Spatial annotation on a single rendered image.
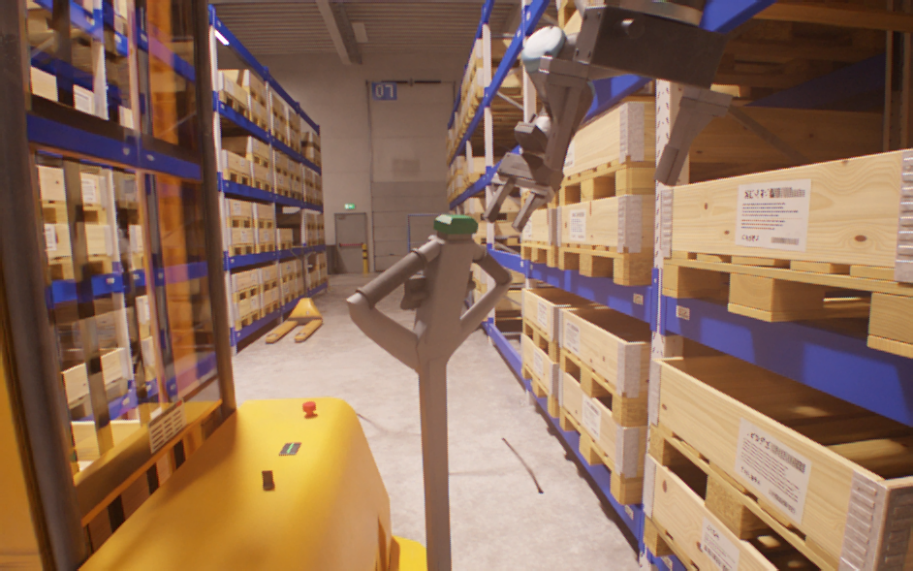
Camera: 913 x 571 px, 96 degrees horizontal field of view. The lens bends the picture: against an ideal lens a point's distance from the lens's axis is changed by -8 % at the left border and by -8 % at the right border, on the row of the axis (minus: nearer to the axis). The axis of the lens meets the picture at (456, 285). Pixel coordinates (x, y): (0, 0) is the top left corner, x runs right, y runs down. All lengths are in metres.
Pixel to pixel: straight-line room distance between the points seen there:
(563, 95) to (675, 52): 0.11
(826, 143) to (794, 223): 1.19
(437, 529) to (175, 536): 0.49
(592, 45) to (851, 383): 0.89
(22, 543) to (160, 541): 0.19
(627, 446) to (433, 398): 1.18
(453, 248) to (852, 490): 0.85
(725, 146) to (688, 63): 1.52
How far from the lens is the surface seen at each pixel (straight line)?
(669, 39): 0.49
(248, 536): 0.92
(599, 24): 0.46
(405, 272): 0.74
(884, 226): 1.02
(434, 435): 0.94
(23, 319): 0.86
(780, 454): 1.22
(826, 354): 1.18
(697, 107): 0.53
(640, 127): 1.83
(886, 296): 1.02
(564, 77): 0.46
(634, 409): 1.91
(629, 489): 2.06
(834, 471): 1.13
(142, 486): 1.55
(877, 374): 1.11
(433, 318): 0.83
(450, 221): 0.78
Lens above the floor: 1.40
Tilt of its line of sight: 7 degrees down
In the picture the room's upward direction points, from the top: 1 degrees counter-clockwise
